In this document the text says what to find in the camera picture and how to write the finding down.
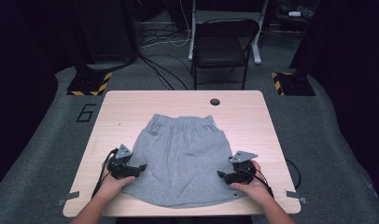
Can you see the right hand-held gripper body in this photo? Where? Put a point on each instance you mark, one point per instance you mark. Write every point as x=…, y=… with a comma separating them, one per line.
x=244, y=166

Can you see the grey shorts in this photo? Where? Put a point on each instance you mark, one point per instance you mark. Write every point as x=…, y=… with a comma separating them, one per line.
x=181, y=158

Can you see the white desk frame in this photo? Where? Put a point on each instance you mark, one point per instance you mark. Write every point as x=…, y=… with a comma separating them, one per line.
x=256, y=46

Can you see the striped black stand base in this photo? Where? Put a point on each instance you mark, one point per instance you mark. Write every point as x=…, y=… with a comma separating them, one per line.
x=295, y=84
x=88, y=84

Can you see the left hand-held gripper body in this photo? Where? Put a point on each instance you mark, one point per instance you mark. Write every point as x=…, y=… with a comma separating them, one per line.
x=119, y=163

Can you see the black folding chair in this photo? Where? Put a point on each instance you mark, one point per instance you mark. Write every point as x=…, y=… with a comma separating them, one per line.
x=220, y=51

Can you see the grey metal bracket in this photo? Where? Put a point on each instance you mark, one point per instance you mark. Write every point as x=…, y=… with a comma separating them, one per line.
x=295, y=196
x=69, y=197

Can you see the black cabinet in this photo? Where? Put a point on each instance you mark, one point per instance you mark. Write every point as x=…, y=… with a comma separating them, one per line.
x=106, y=31

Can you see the dark curtain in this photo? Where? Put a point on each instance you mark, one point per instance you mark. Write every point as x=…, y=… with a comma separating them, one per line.
x=19, y=77
x=349, y=77

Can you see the black table grommet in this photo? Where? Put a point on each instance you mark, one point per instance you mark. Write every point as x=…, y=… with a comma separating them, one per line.
x=215, y=101

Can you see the small white device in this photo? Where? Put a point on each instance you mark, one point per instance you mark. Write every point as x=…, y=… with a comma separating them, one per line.
x=294, y=13

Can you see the person's right hand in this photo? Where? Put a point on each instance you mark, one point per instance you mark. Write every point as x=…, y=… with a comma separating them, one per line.
x=256, y=188

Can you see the person's left hand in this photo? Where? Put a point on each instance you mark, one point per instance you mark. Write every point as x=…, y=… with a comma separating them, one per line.
x=114, y=186

